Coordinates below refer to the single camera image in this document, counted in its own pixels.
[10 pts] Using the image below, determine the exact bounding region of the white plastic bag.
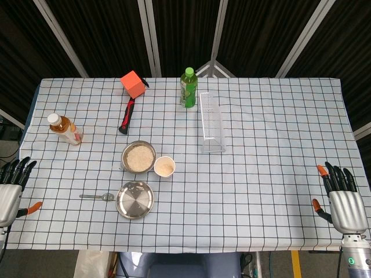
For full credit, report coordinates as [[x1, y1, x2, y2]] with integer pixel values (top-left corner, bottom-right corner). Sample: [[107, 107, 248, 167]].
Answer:
[[75, 250, 110, 278]]

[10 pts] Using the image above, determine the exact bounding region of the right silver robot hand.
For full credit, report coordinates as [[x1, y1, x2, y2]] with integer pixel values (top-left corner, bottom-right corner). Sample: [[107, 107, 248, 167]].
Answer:
[[311, 161, 368, 234]]

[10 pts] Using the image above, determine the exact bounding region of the black pleated screen panel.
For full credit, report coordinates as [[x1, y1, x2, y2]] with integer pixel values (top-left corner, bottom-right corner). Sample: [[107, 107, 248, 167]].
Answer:
[[152, 0, 221, 78], [0, 0, 82, 122], [285, 0, 371, 137], [217, 0, 322, 78], [46, 0, 154, 78]]

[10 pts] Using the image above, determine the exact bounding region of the small metal spoon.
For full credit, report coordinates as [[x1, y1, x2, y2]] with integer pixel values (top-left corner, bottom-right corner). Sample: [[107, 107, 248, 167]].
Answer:
[[79, 193, 115, 202]]

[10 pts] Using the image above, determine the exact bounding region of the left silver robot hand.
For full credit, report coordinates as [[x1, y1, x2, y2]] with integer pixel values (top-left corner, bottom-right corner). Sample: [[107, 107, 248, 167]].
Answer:
[[0, 156, 43, 229]]

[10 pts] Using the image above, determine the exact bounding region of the amber tea bottle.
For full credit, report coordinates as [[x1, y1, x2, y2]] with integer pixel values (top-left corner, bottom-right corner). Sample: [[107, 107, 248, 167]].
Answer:
[[47, 113, 84, 146]]

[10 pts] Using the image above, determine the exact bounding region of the orange cube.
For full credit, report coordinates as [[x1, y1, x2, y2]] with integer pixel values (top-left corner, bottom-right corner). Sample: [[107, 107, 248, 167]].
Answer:
[[120, 70, 146, 99]]

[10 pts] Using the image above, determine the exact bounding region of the blue checked tablecloth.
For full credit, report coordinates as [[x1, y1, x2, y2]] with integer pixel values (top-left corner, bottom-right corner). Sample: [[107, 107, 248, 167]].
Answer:
[[0, 76, 371, 253]]

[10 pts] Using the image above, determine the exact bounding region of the red black hammer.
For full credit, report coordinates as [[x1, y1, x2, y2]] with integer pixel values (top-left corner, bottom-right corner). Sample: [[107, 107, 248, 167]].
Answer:
[[118, 77, 150, 136]]

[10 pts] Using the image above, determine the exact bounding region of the steel plate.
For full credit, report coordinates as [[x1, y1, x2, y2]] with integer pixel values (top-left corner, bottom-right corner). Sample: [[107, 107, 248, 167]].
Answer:
[[115, 181, 155, 220]]

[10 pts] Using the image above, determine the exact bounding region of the white rice heap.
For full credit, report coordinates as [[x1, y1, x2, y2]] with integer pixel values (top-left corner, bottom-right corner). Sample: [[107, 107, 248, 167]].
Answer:
[[126, 146, 154, 171]]

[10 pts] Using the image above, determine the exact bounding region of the white paper cup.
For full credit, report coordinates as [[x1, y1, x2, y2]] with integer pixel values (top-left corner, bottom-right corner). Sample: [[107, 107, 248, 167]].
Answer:
[[153, 156, 176, 178]]

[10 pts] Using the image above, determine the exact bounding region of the silver screen foot bracket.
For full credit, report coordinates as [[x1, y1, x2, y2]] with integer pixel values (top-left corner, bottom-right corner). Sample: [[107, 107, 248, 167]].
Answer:
[[197, 60, 236, 78]]

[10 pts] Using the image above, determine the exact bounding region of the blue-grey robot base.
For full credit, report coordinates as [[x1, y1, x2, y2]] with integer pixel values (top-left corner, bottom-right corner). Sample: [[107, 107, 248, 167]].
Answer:
[[115, 251, 242, 278]]

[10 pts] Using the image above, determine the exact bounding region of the green tea bottle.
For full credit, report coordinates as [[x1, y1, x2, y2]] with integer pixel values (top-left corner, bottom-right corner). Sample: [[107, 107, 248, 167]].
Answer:
[[179, 67, 199, 109]]

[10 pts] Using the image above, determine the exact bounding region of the silver screen frame rail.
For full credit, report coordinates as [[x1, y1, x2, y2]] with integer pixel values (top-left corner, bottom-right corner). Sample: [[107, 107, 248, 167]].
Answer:
[[352, 121, 371, 141], [0, 108, 26, 130]]

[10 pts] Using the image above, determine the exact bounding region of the steel bowl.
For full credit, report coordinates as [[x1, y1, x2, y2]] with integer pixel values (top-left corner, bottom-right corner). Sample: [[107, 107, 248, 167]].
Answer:
[[121, 140, 157, 174]]

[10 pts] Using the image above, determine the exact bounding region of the silver screen frame post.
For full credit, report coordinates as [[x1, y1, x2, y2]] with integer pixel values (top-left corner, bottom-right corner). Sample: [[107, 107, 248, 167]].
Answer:
[[275, 0, 332, 78], [137, 0, 162, 78], [32, 0, 89, 78], [210, 0, 230, 78]]

